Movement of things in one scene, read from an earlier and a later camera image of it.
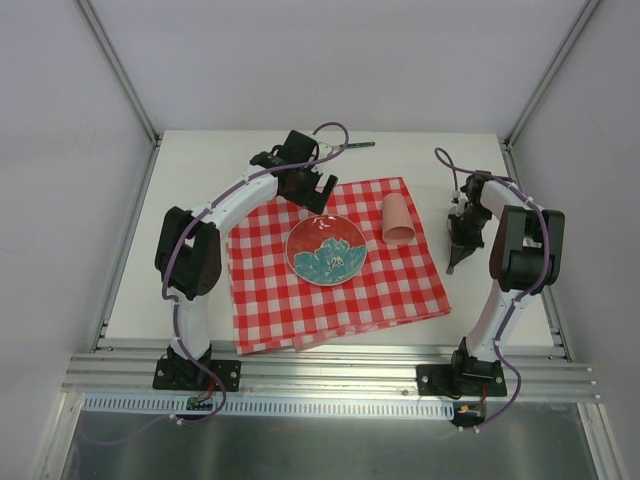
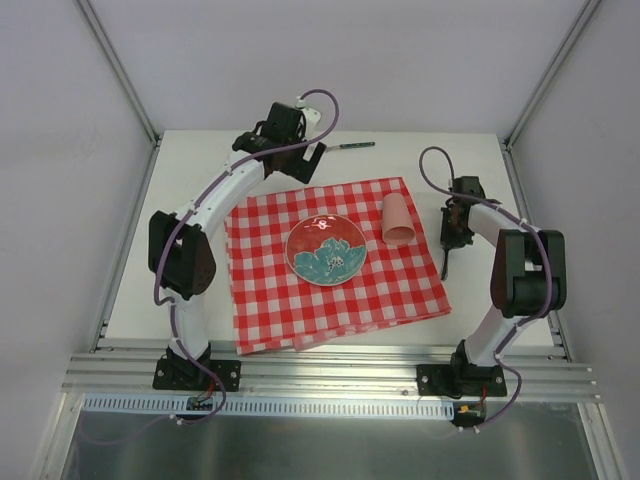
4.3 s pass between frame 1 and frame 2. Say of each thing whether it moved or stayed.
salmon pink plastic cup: stayed
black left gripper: moved
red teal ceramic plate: stayed
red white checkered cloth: stayed
